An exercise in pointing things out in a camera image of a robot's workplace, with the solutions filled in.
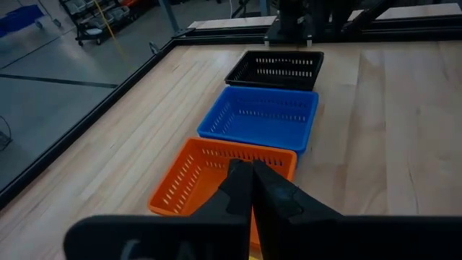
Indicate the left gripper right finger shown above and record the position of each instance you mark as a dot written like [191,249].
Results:
[288,231]

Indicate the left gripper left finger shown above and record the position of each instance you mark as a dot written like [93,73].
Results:
[216,234]

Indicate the orange plastic basket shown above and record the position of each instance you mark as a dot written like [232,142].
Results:
[187,180]

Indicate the blue plastic basket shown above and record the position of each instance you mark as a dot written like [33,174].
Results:
[260,122]

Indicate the black plastic basket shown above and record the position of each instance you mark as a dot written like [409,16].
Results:
[278,81]

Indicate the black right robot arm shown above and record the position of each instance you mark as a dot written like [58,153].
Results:
[299,14]

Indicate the wheeled cart with bins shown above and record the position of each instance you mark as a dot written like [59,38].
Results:
[94,21]

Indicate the blue sheet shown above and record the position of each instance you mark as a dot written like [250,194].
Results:
[19,20]

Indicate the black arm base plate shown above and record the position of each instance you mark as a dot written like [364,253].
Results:
[288,39]

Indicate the black frame bracket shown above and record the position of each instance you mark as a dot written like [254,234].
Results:
[155,47]

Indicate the black aluminium table frame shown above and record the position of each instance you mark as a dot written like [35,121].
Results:
[216,38]

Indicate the grey desk leg frame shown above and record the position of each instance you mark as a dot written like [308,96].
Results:
[169,16]

